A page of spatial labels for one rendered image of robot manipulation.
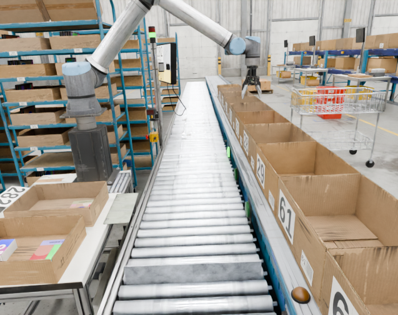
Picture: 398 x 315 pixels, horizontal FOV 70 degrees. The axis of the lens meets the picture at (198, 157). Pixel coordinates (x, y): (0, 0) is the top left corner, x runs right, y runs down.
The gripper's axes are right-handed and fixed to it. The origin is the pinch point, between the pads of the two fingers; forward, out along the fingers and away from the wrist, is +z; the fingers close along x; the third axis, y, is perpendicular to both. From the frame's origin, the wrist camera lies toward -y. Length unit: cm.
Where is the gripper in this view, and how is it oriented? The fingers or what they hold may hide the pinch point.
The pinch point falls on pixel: (251, 97)
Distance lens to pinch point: 193.6
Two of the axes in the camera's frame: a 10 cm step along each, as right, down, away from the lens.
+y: 0.1, 3.5, -9.4
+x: 10.0, -0.4, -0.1
